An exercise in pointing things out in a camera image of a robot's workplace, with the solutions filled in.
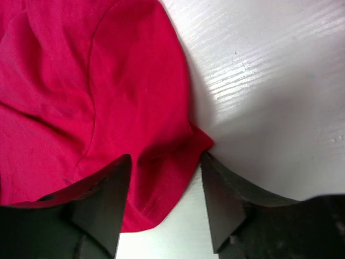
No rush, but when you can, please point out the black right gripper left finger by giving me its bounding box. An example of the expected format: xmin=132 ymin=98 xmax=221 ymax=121
xmin=1 ymin=154 xmax=132 ymax=258

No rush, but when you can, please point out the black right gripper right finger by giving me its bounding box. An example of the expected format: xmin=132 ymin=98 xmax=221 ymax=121
xmin=201 ymin=152 xmax=344 ymax=258

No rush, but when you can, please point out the red t-shirt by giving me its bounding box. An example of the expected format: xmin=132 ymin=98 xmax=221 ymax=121
xmin=1 ymin=1 xmax=213 ymax=233

